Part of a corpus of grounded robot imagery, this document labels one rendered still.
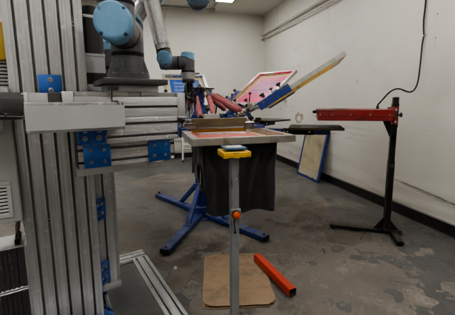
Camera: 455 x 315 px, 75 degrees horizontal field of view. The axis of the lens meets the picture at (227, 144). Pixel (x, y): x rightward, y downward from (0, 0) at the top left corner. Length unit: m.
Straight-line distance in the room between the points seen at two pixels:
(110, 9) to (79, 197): 0.73
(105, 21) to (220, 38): 5.56
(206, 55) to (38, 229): 5.44
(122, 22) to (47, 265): 0.96
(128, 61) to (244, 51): 5.58
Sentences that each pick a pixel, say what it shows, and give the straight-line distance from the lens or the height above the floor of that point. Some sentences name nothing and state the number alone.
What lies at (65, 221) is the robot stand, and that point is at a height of 0.71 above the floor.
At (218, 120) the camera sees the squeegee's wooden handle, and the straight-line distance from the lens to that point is 2.12.
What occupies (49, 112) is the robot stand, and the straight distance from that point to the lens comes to 0.97.
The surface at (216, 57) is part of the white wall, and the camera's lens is 6.43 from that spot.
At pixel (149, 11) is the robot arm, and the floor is 1.62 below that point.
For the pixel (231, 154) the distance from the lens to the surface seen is 1.31.
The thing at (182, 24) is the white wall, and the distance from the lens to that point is 6.43.
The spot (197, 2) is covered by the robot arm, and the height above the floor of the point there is 1.50.
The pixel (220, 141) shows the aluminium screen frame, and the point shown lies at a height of 0.97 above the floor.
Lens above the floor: 1.18
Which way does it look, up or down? 8 degrees down
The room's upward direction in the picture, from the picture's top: straight up
